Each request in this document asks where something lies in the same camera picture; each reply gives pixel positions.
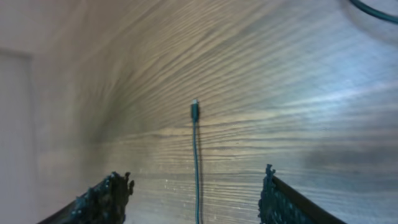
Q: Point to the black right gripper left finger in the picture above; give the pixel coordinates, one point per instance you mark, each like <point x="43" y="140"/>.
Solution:
<point x="104" y="203"/>

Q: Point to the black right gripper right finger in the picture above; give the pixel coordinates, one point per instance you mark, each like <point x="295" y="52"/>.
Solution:
<point x="281" y="204"/>

